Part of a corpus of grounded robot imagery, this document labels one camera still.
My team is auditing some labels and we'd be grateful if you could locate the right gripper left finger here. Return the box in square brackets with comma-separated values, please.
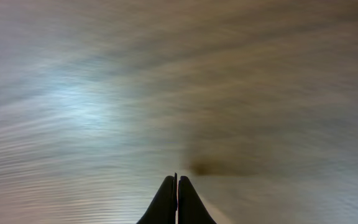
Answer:
[137, 173, 178, 224]

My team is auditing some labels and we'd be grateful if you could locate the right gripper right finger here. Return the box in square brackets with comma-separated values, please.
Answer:
[178, 176, 216, 224]

